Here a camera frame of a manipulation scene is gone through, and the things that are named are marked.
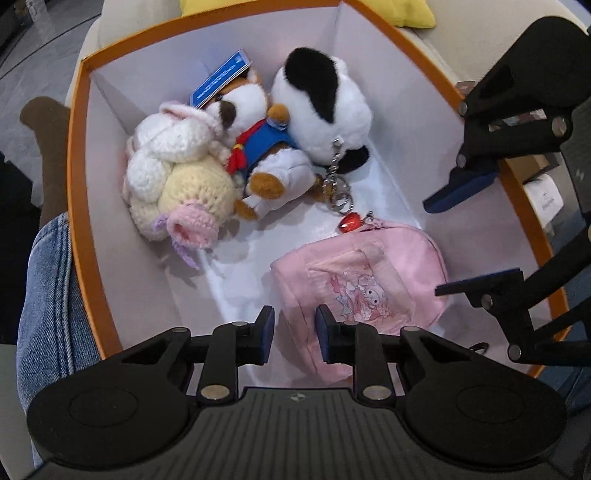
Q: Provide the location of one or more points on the cream crochet plush toy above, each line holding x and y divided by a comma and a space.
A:
194, 184

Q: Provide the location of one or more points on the blue paper tag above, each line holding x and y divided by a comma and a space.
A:
221, 78

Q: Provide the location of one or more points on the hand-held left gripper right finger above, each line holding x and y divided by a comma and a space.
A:
324, 338

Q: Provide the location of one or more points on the orange storage box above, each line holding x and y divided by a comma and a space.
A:
369, 55

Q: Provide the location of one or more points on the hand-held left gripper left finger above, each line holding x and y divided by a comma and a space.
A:
265, 336

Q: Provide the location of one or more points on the red heart charm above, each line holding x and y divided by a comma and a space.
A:
349, 224

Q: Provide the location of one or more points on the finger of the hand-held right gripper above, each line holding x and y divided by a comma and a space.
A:
489, 282
466, 183

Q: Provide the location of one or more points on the pink printed pouch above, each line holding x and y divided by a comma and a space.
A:
369, 277

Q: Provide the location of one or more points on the brown cardboard box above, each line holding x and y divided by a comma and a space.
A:
531, 168

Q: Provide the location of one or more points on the person's denim-clad leg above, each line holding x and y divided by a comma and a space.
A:
51, 300

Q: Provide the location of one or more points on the brown sock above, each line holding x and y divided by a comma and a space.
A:
46, 124

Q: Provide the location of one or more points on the brown white dog plush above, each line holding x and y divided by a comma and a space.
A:
272, 138

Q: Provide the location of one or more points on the yellow cushion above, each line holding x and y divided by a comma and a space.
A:
406, 14

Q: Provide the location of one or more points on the small white box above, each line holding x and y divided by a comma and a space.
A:
547, 198

